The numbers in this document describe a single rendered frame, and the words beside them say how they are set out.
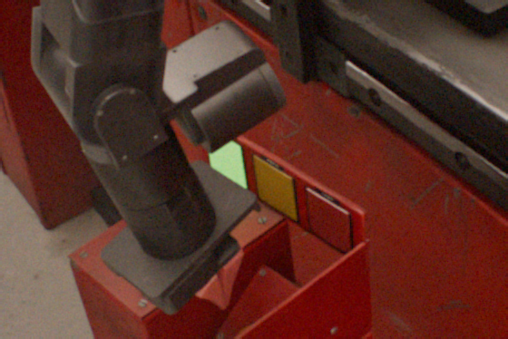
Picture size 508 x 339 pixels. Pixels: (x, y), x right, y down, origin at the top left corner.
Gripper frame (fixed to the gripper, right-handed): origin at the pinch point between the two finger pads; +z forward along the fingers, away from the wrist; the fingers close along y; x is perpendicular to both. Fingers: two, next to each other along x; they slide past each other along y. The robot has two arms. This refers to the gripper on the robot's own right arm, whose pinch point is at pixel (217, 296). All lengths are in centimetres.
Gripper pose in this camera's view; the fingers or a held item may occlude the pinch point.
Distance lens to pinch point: 82.8
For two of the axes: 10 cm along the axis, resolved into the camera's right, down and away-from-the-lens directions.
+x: -6.8, -4.2, 6.1
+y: 6.8, -6.6, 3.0
